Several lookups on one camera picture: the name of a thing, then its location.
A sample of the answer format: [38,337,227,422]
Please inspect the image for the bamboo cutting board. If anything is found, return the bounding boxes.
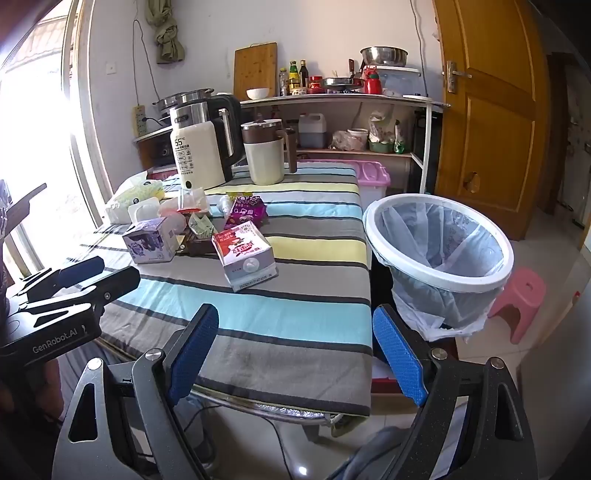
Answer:
[233,42,279,101]

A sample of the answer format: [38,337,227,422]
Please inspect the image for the black floor cable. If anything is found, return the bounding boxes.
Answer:
[182,404,298,480]

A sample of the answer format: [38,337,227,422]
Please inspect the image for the translucent white container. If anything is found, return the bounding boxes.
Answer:
[362,66,423,95]

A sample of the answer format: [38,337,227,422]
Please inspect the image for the pink plastic stool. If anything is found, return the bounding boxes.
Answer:
[487,268,548,344]

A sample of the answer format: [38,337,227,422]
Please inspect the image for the steel basin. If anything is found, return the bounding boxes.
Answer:
[360,46,409,68]

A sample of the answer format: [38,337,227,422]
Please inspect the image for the wooden door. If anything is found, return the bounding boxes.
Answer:
[431,0,552,241]

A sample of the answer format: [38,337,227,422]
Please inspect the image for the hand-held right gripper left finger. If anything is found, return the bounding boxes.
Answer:
[53,302,220,480]

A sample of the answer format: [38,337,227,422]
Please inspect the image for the green packet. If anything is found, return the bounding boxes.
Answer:
[393,120,411,154]

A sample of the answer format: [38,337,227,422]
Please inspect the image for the yellow tissue pack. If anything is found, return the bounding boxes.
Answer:
[105,173,164,220]

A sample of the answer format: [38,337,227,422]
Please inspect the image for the metal door handle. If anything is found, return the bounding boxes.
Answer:
[442,61,472,95]

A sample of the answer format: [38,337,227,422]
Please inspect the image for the dark brown wrapper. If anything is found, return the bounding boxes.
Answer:
[178,233,218,257]

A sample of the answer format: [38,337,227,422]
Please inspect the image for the dark side cabinet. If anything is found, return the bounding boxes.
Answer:
[134,124,178,171]

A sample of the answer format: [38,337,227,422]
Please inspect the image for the striped tablecloth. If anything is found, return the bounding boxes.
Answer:
[76,161,375,418]

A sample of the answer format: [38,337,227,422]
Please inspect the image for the magenta snack wrapper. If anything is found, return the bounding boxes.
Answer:
[224,195,269,229]

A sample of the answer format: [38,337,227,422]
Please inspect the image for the white window frame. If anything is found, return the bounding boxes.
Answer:
[60,0,116,224]

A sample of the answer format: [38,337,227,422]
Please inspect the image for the black wall cable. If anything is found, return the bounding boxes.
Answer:
[132,19,143,108]

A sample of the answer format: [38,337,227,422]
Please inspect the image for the cream jug with brown lid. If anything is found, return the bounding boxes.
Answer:
[240,119,298,186]

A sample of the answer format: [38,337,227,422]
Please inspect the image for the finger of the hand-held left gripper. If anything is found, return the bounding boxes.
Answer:
[21,256,106,303]
[9,266,141,328]

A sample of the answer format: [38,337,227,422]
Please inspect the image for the hanging olive cloth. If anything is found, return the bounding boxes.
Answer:
[147,0,186,64]

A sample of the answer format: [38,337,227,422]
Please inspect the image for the cream steel electric kettle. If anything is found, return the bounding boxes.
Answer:
[168,92,247,190]

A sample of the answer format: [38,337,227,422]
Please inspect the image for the red box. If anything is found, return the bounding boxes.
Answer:
[372,364,403,396]

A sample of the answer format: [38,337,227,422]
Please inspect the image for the white trash bin with liner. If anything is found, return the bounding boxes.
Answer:
[362,193,515,342]

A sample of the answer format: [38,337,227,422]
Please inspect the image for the steel pots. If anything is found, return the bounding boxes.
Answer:
[152,88,215,114]

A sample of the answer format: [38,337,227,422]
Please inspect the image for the food bags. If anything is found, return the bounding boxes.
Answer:
[367,111,400,144]

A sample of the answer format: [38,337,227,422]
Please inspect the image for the clear plastic cup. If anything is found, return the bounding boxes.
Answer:
[178,186,211,215]

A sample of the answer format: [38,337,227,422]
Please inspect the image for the white yogurt cup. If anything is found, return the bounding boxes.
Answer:
[128,198,162,224]

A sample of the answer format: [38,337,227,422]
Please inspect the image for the purple drink carton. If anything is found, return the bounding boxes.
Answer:
[121,217,181,265]

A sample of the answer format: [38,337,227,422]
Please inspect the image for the white kitchen shelf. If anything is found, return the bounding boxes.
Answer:
[240,92,451,195]

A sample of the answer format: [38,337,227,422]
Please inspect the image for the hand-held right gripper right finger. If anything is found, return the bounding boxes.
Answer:
[372,304,527,480]

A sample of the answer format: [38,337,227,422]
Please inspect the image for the dark wooden chair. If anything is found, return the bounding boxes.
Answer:
[0,182,48,275]

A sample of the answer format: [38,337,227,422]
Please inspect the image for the grey wall cable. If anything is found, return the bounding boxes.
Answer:
[410,0,429,95]

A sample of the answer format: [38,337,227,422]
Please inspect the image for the pink lidded storage box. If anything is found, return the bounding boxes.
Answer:
[300,159,392,217]

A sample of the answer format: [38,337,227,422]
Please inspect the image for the red milk carton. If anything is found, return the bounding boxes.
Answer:
[211,220,279,293]

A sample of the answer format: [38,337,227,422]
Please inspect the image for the oil jug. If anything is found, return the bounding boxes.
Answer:
[298,112,328,149]

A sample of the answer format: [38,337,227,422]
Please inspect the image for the green yellow snack wrapper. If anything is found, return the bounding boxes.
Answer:
[187,210,218,238]

